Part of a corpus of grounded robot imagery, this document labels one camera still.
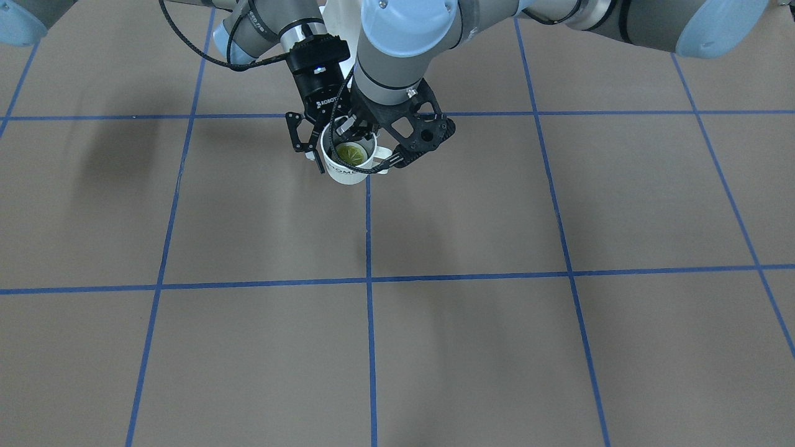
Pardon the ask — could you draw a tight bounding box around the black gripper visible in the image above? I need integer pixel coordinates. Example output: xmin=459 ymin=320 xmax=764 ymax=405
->
xmin=286 ymin=111 xmax=380 ymax=174
xmin=287 ymin=35 xmax=350 ymax=125

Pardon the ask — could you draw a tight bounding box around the lemon slice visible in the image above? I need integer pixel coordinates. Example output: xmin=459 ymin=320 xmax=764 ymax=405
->
xmin=334 ymin=142 xmax=369 ymax=166

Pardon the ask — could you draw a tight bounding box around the white mug with handle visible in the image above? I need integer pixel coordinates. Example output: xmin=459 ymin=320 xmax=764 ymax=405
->
xmin=320 ymin=124 xmax=393 ymax=186

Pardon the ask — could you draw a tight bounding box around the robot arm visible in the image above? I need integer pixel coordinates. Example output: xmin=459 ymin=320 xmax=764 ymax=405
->
xmin=159 ymin=1 xmax=350 ymax=173
xmin=350 ymin=1 xmax=768 ymax=153

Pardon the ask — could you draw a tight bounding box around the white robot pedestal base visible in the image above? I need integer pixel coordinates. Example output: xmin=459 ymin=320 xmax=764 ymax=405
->
xmin=321 ymin=1 xmax=363 ymax=76

